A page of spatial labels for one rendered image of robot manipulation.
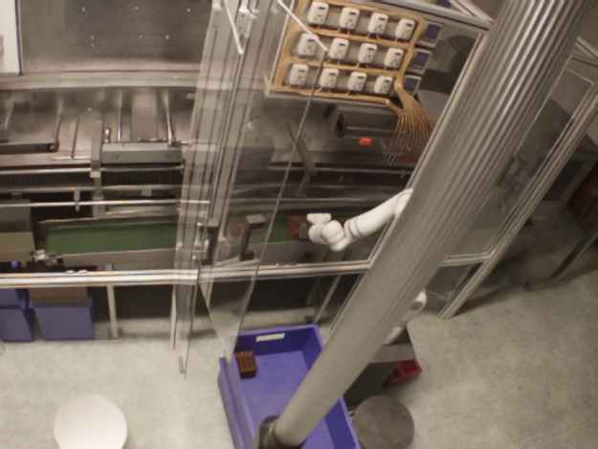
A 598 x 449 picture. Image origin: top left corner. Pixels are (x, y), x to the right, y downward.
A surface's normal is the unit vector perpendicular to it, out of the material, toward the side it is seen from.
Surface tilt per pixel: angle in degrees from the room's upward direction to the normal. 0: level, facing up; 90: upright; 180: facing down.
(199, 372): 0
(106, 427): 0
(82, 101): 90
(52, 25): 90
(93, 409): 0
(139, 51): 90
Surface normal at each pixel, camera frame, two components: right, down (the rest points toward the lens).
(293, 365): 0.23, -0.67
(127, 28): 0.25, 0.74
